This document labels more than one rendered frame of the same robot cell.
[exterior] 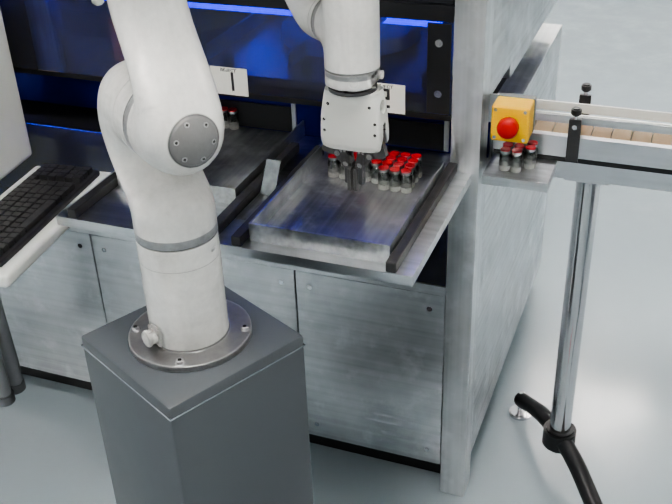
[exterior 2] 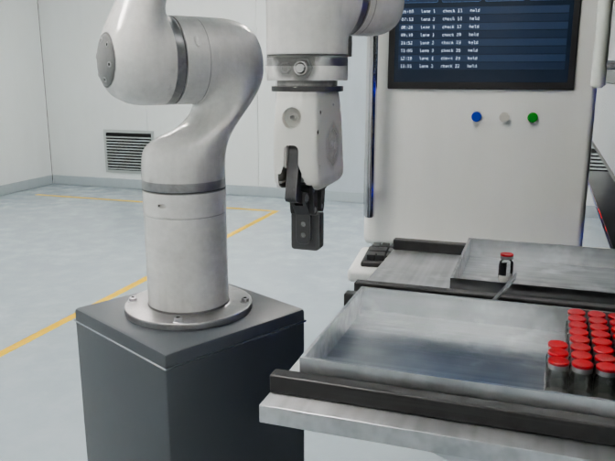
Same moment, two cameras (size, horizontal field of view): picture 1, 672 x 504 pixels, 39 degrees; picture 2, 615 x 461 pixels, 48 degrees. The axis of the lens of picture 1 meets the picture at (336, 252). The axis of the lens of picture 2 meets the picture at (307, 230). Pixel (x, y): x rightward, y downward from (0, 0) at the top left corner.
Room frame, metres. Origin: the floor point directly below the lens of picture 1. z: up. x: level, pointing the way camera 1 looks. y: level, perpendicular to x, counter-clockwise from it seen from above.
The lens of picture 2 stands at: (1.32, -0.76, 1.21)
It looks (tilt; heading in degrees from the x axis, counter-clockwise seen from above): 13 degrees down; 87
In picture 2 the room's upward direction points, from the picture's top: straight up
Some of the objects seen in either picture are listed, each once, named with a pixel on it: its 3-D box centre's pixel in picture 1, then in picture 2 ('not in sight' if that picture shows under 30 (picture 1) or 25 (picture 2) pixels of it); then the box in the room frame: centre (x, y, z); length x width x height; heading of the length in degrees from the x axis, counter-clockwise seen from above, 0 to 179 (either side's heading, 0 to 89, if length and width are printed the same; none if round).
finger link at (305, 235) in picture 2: (365, 170); (302, 221); (1.35, -0.05, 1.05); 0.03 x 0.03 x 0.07; 68
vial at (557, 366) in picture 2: (406, 180); (556, 380); (1.61, -0.14, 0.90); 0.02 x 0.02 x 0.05
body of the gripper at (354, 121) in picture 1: (353, 113); (307, 131); (1.36, -0.04, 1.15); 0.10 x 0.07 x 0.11; 68
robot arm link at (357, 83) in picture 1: (353, 75); (307, 70); (1.36, -0.04, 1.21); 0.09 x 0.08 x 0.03; 68
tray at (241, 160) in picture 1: (215, 152); (570, 275); (1.79, 0.24, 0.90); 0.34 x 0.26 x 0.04; 158
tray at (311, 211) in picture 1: (351, 199); (475, 348); (1.55, -0.03, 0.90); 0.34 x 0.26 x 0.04; 158
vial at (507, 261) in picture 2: not in sight; (505, 268); (1.69, 0.27, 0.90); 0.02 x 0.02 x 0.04
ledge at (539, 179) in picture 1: (521, 169); not in sight; (1.71, -0.38, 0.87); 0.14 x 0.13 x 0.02; 158
